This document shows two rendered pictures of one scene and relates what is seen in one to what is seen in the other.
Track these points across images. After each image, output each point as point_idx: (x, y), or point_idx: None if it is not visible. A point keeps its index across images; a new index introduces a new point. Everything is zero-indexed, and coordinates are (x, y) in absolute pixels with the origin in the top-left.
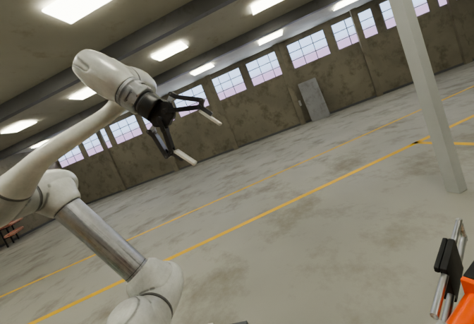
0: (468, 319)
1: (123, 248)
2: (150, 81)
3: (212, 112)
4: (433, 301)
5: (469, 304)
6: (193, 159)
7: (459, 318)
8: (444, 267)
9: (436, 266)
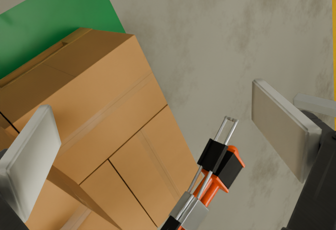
0: (204, 193)
1: None
2: None
3: (308, 112)
4: (201, 191)
5: (209, 185)
6: (45, 116)
7: (203, 193)
8: (215, 172)
9: (213, 171)
